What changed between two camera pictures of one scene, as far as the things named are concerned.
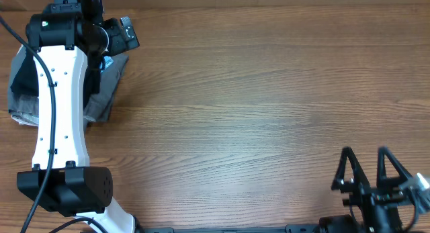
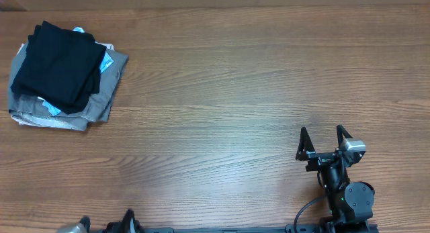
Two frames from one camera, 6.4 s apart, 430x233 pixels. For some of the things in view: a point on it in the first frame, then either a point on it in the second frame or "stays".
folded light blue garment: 108,61 stays
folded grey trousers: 97,107 stays
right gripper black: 360,180 to 305,152
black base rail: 289,228 stays
